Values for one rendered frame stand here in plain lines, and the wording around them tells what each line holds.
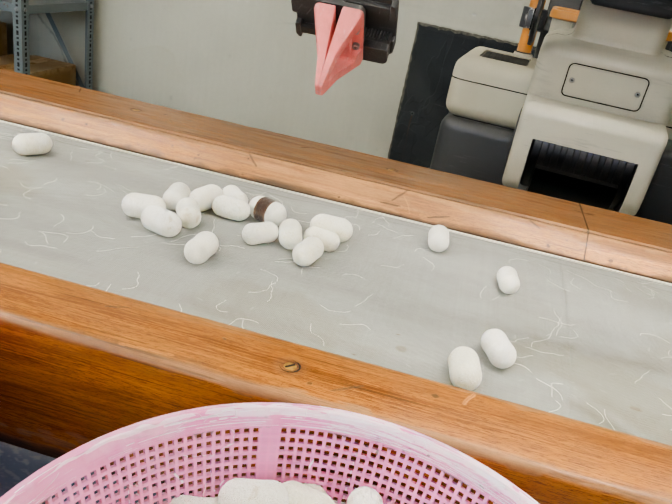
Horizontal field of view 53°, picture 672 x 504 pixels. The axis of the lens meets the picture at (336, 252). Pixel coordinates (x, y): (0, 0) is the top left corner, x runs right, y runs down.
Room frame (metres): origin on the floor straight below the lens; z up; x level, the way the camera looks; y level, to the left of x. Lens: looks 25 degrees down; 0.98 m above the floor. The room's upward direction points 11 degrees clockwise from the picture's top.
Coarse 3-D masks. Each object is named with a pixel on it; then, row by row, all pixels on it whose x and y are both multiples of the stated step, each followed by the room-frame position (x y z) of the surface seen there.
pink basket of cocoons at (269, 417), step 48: (144, 432) 0.24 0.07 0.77; (192, 432) 0.25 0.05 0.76; (240, 432) 0.26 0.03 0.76; (288, 432) 0.27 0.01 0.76; (336, 432) 0.27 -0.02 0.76; (384, 432) 0.27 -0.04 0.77; (48, 480) 0.20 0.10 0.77; (96, 480) 0.22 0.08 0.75; (192, 480) 0.24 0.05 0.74; (288, 480) 0.26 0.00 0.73; (336, 480) 0.26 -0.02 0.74; (384, 480) 0.26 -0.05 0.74; (432, 480) 0.26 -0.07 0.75; (480, 480) 0.25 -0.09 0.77
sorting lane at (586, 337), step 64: (0, 128) 0.67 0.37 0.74; (0, 192) 0.52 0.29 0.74; (64, 192) 0.54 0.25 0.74; (128, 192) 0.57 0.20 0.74; (256, 192) 0.63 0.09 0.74; (0, 256) 0.41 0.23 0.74; (64, 256) 0.43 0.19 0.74; (128, 256) 0.45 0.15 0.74; (256, 256) 0.49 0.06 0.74; (384, 256) 0.54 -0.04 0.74; (448, 256) 0.56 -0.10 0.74; (512, 256) 0.59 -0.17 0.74; (256, 320) 0.39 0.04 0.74; (320, 320) 0.41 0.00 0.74; (384, 320) 0.43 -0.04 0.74; (448, 320) 0.45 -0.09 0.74; (512, 320) 0.46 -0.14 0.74; (576, 320) 0.49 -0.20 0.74; (640, 320) 0.51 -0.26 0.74; (448, 384) 0.36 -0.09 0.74; (512, 384) 0.38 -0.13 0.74; (576, 384) 0.39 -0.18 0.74; (640, 384) 0.41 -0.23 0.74
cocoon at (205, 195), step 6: (204, 186) 0.57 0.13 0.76; (210, 186) 0.57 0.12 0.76; (216, 186) 0.57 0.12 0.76; (192, 192) 0.56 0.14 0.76; (198, 192) 0.55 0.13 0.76; (204, 192) 0.56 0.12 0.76; (210, 192) 0.56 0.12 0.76; (216, 192) 0.57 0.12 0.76; (222, 192) 0.57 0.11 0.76; (198, 198) 0.55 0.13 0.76; (204, 198) 0.55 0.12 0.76; (210, 198) 0.56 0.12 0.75; (204, 204) 0.55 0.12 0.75; (210, 204) 0.56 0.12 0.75; (204, 210) 0.55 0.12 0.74
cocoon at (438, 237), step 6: (432, 228) 0.58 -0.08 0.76; (438, 228) 0.58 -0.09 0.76; (444, 228) 0.58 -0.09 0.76; (432, 234) 0.57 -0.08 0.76; (438, 234) 0.57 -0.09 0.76; (444, 234) 0.57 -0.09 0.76; (432, 240) 0.56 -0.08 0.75; (438, 240) 0.56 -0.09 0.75; (444, 240) 0.56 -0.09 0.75; (432, 246) 0.56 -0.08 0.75; (438, 246) 0.56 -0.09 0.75; (444, 246) 0.56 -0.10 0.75
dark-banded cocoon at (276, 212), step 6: (258, 198) 0.56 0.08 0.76; (252, 204) 0.56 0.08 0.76; (270, 204) 0.55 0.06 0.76; (276, 204) 0.56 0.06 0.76; (252, 210) 0.56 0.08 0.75; (270, 210) 0.55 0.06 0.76; (276, 210) 0.55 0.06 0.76; (282, 210) 0.55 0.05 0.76; (252, 216) 0.56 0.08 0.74; (264, 216) 0.55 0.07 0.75; (270, 216) 0.55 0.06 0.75; (276, 216) 0.55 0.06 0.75; (282, 216) 0.55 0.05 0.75; (276, 222) 0.55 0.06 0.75
